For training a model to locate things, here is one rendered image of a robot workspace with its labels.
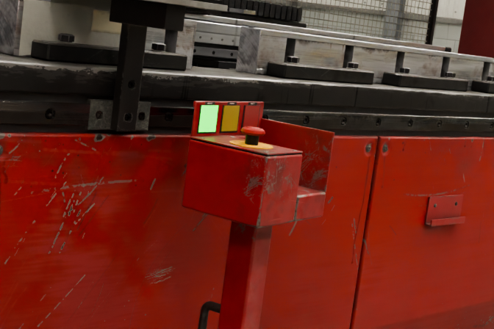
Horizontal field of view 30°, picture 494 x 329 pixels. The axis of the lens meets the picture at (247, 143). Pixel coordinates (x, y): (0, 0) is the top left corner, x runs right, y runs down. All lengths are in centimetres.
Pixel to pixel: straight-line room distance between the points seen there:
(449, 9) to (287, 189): 801
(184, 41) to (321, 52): 41
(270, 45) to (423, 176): 54
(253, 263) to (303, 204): 13
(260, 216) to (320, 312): 64
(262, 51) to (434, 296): 84
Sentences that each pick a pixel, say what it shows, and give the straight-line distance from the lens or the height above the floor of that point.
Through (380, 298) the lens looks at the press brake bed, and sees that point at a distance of 222.
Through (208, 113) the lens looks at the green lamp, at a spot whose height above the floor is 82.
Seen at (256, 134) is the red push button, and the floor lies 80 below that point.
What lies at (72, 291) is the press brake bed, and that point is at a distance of 158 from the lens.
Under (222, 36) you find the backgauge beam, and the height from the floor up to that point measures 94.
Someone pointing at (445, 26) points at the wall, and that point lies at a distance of 947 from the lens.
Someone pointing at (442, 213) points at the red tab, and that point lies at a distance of 234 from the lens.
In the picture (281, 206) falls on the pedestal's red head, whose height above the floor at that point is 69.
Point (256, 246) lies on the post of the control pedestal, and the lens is 156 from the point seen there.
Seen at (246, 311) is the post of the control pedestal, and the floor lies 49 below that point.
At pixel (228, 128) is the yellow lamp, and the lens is 160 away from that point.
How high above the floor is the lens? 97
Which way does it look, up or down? 7 degrees down
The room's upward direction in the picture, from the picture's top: 7 degrees clockwise
